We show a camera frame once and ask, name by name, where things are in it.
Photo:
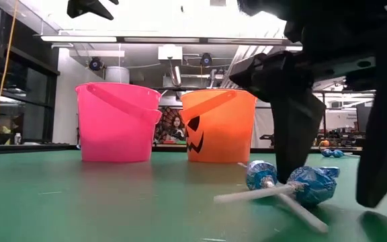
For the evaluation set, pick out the white bottle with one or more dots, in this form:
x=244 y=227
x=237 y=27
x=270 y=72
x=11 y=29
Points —
x=17 y=139

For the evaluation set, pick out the blue lollipop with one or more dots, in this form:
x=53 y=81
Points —
x=260 y=174
x=327 y=153
x=314 y=185
x=338 y=154

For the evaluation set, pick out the orange jack-o-lantern bucket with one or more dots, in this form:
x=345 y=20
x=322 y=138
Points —
x=227 y=134

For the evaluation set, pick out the pink plastic bucket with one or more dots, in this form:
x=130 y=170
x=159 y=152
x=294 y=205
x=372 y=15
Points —
x=113 y=134

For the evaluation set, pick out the silver ceiling pipe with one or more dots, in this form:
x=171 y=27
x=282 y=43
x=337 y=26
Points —
x=176 y=75

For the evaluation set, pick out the person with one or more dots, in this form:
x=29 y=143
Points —
x=177 y=131

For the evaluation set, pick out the dark computer monitor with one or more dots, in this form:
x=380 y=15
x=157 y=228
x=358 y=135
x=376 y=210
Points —
x=364 y=117

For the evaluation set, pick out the black round ceiling device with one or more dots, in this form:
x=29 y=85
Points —
x=206 y=60
x=96 y=64

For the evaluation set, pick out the white cylindrical tank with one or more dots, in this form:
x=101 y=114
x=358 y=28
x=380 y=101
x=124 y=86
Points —
x=117 y=75

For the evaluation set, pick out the silver ventilation duct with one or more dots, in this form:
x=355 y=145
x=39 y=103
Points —
x=240 y=67

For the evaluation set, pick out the black table frame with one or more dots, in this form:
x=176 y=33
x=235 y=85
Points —
x=45 y=148

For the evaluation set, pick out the fluorescent ceiling light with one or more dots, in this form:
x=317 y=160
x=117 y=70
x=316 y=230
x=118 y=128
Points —
x=79 y=39

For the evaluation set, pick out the colourful wall tapestry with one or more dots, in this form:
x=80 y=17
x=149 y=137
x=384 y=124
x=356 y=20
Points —
x=161 y=127

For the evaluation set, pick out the white ceiling box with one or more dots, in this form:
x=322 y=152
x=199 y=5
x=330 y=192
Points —
x=170 y=53

